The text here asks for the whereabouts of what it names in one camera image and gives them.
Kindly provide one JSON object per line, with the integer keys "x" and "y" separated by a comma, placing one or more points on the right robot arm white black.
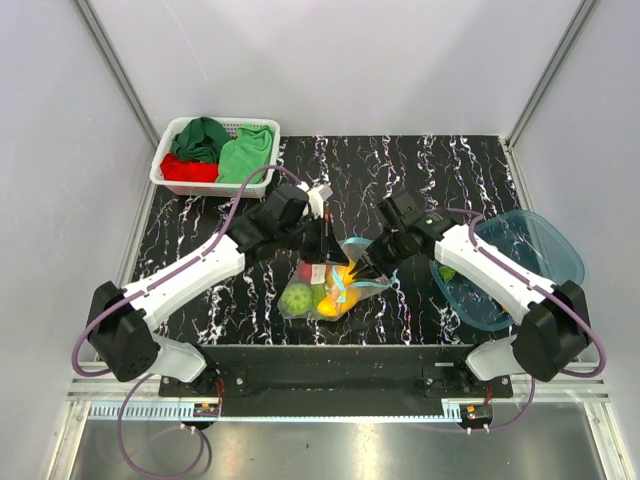
{"x": 552, "y": 318}

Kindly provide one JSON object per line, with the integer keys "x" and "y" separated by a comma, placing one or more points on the light green cloth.
{"x": 250, "y": 149}

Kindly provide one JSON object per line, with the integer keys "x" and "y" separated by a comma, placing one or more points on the teal plastic container lid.
{"x": 473, "y": 305}

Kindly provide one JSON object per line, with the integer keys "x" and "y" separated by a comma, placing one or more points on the clear zip top bag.
{"x": 353, "y": 247}

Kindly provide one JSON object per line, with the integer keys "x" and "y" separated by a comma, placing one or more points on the green fake leafy vegetable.
{"x": 446, "y": 273}

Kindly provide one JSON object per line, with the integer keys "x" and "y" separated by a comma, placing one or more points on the yellow fake lemon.
{"x": 339, "y": 275}

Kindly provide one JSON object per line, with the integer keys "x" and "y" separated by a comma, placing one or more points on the dark green cloth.
{"x": 200, "y": 141}

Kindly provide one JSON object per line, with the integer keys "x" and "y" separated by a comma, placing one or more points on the red cloth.
{"x": 174, "y": 169}

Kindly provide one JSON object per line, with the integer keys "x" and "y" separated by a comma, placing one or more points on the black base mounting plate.
{"x": 345, "y": 382}

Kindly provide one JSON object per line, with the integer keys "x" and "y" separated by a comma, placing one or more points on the white plastic basket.
{"x": 206, "y": 189}

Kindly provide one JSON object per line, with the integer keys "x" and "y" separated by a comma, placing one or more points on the teal plastic container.
{"x": 531, "y": 241}

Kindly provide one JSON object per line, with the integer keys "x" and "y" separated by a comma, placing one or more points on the orange fake mango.
{"x": 335, "y": 306}

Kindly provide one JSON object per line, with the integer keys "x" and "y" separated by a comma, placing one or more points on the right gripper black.
{"x": 376, "y": 265}

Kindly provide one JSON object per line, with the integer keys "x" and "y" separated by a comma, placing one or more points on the white paper label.
{"x": 318, "y": 274}

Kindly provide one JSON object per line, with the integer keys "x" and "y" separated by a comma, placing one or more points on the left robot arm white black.
{"x": 123, "y": 321}

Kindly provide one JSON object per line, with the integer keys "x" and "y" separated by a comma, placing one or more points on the aluminium frame rail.
{"x": 564, "y": 429}

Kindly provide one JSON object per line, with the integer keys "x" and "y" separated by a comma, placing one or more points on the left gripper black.
{"x": 325, "y": 250}

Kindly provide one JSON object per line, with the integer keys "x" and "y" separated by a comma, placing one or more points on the red fake bell pepper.
{"x": 304, "y": 271}

